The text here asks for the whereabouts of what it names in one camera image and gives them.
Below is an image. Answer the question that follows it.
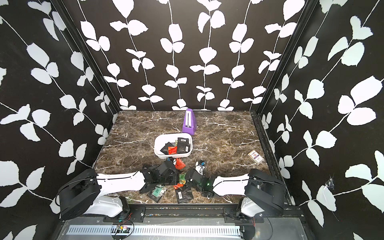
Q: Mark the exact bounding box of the black tea bag with barcode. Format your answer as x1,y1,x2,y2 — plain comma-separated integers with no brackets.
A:
160,142,175,155

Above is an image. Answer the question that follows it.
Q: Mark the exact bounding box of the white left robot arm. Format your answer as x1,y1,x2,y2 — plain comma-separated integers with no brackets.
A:
55,161,179,220

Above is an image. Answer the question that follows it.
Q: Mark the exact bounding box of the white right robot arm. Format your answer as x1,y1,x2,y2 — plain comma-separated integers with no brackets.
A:
185,165,286,218

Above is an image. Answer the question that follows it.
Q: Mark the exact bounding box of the red tea bag under green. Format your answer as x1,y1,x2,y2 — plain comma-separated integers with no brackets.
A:
174,184,184,190

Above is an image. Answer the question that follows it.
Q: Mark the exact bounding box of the green tea bag centre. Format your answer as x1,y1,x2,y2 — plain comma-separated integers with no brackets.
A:
179,173,187,184

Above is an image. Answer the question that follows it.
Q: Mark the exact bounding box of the black tea bag front centre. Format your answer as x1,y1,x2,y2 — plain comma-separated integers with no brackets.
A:
175,187,194,204

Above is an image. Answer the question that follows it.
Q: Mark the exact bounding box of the green grape oolong tea bag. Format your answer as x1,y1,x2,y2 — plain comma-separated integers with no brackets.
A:
147,185,167,203

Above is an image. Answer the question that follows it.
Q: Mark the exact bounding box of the black tea bag barcode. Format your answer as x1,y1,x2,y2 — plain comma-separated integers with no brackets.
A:
177,138,191,154

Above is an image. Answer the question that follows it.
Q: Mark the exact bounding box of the white plastic storage box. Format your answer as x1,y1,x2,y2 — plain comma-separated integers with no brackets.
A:
154,133,193,159

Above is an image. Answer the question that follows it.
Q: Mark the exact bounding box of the purple metronome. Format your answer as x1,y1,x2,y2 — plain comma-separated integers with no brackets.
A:
182,108,197,136

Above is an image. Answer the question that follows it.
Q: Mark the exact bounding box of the white red card pack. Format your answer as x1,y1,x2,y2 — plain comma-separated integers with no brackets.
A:
248,150,265,165

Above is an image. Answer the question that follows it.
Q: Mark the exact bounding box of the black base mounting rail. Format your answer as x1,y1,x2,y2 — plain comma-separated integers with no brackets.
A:
59,203,301,224

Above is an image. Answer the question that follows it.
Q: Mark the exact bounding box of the perforated white metal rail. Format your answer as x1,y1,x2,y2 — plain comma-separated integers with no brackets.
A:
65,225,243,238

